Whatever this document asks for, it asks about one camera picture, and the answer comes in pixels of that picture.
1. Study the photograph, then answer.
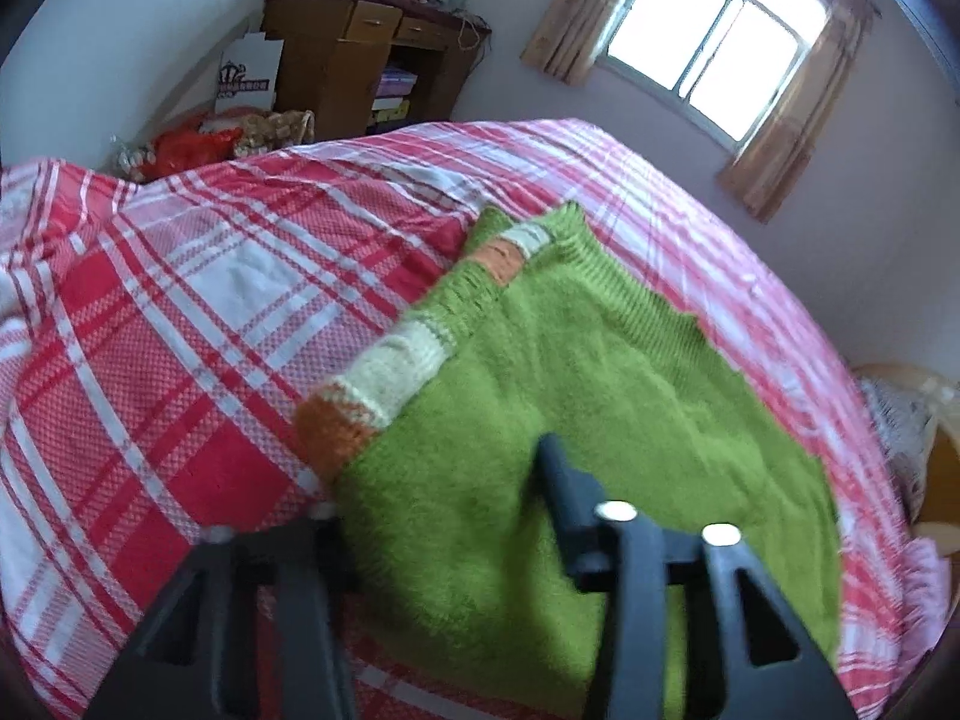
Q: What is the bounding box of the patterned pillow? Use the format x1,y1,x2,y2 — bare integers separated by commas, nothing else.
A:
859,379,938,526

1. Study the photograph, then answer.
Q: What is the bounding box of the sliding glass window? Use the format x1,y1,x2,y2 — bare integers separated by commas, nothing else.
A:
592,0,833,155

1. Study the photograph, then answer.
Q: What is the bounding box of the red plaid bed sheet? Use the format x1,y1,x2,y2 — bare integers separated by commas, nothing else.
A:
0,118,942,720

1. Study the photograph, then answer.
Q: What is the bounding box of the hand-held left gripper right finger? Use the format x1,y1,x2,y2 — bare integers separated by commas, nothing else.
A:
536,433,860,720

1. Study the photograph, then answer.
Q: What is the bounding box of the brown wooden desk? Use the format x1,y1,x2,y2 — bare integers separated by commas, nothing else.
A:
262,0,492,140

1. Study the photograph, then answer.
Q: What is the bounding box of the stack of boxes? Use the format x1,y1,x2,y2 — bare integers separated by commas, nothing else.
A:
371,67,419,128

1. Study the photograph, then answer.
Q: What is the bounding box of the beige patterned curtain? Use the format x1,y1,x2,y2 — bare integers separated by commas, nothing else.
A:
716,0,878,224
521,0,665,87

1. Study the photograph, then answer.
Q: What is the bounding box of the red plastic bag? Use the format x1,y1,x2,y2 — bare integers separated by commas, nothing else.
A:
150,127,245,181

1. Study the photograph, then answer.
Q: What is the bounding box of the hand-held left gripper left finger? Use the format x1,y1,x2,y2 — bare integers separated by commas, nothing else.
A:
86,514,361,720

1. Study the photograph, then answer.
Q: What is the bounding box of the white paper bag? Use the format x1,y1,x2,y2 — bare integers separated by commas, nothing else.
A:
214,31,284,115

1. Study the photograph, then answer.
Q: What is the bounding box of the green orange striped knit sweater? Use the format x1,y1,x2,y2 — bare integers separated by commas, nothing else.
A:
294,202,841,720

